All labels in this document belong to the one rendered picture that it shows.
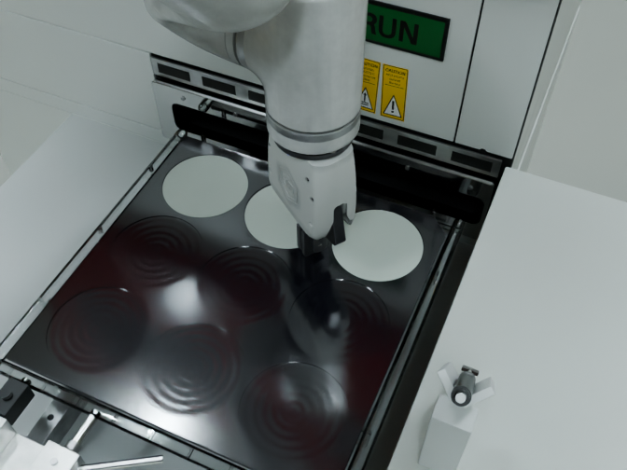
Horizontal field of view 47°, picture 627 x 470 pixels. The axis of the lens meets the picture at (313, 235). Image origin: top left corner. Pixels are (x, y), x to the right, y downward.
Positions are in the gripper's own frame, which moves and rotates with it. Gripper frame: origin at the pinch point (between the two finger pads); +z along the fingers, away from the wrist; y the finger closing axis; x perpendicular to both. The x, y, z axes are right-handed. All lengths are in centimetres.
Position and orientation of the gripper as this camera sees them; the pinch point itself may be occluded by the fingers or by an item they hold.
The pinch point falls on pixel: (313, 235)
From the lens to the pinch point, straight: 77.2
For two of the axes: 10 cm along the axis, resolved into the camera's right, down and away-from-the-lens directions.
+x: 8.6, -3.9, 3.2
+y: 5.0, 6.7, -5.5
